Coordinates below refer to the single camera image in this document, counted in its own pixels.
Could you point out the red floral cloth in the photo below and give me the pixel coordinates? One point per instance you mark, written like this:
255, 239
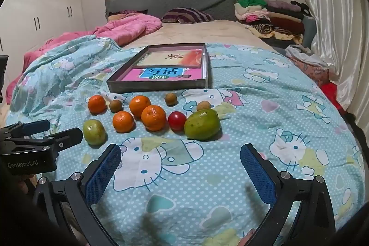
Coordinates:
317, 73

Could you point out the white wardrobe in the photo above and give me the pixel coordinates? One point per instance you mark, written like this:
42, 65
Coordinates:
43, 4

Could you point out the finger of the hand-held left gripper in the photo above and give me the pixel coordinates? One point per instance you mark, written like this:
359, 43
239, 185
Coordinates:
67, 136
36, 127

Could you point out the purple striped pillow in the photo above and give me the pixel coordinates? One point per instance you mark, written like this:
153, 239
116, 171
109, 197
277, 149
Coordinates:
187, 15

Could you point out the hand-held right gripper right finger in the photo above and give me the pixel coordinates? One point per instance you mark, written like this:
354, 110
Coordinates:
256, 176

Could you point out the small green jujube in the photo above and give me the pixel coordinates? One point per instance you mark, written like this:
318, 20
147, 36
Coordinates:
94, 132

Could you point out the grey-blue cushion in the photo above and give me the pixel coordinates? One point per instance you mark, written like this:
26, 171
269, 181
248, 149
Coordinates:
308, 29

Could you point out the orange mandarin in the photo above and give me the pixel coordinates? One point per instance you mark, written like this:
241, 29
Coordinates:
97, 104
123, 122
140, 106
153, 117

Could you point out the pile of folded clothes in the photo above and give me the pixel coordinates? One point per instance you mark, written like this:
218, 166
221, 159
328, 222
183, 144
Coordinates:
271, 18

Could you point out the shallow grey cardboard box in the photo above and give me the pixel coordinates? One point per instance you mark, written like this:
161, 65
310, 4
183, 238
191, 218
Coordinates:
155, 86

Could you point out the large green jujube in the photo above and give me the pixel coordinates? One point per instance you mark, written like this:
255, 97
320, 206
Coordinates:
202, 124

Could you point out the beige bed sheet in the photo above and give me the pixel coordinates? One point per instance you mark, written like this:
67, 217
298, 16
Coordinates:
196, 32

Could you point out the cream and orange book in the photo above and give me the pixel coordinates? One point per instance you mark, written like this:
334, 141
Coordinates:
161, 57

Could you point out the crumpled white cloth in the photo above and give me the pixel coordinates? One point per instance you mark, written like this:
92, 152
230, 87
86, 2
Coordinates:
302, 53

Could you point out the pink and blue book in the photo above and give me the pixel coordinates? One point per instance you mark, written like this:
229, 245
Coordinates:
132, 75

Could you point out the small brown longan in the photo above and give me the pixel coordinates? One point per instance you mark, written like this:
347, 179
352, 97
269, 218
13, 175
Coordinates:
170, 98
202, 105
116, 105

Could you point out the white satin curtain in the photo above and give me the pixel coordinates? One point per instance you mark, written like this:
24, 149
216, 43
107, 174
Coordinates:
334, 18

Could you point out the red cherry tomato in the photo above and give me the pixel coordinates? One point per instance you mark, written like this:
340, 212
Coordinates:
176, 120

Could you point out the blue cartoon cat blanket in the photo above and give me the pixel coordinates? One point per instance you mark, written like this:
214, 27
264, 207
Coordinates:
259, 125

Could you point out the pink quilt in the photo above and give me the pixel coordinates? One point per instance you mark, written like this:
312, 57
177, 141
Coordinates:
126, 29

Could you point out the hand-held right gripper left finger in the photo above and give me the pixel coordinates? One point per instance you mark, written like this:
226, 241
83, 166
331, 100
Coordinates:
103, 176

